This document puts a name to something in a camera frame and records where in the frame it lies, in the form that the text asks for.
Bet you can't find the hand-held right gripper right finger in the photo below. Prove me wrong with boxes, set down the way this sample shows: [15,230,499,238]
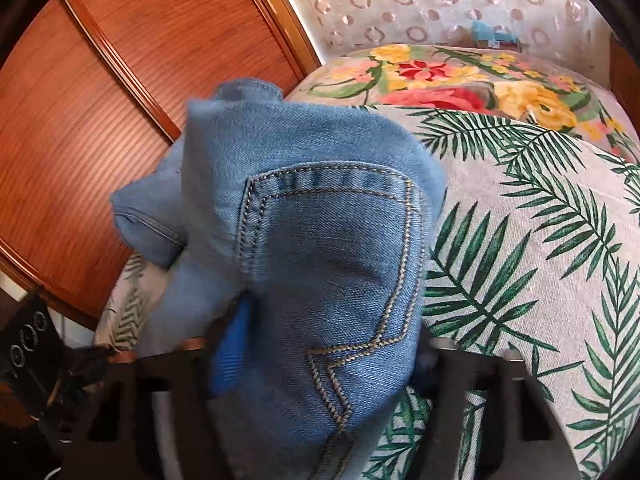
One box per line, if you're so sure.
[417,335,583,480]

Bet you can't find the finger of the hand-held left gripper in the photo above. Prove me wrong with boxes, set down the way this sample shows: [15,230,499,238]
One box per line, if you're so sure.
[55,344,119,402]

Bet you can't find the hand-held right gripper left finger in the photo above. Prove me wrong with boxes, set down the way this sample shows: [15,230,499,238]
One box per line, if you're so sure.
[40,295,251,480]

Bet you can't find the blue denim pants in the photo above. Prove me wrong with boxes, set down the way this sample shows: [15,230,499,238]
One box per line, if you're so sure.
[110,77,448,480]

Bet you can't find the floral leaf print bedsheet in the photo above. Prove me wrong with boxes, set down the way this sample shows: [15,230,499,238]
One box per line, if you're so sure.
[95,42,640,480]

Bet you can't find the wooden slatted wardrobe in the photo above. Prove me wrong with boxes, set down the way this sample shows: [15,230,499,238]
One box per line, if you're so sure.
[0,0,323,331]

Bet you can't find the small blue toy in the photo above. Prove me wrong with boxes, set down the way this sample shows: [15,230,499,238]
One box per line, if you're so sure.
[470,21,521,51]

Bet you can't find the wooden cabinet counter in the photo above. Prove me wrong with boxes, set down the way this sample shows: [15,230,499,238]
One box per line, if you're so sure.
[607,35,640,111]

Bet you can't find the circle patterned sheer curtain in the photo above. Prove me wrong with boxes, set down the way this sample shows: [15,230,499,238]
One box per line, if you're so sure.
[262,0,616,61]

